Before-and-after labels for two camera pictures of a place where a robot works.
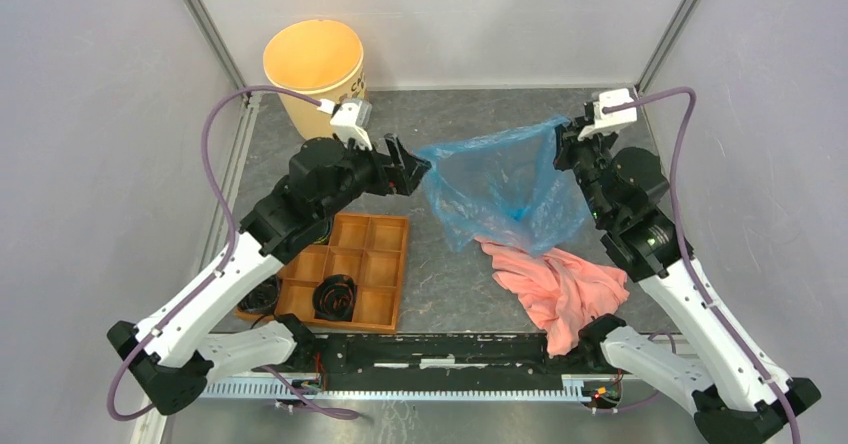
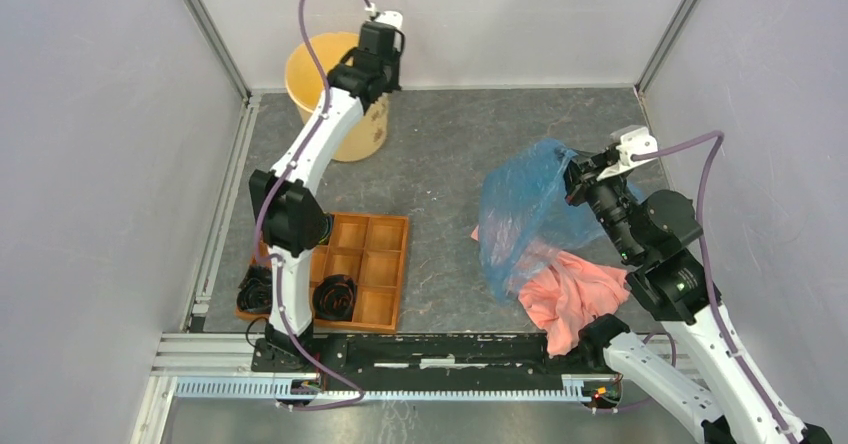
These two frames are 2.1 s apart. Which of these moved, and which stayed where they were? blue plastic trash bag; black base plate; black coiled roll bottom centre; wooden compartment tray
Moved: blue plastic trash bag
Stayed: black coiled roll bottom centre; black base plate; wooden compartment tray
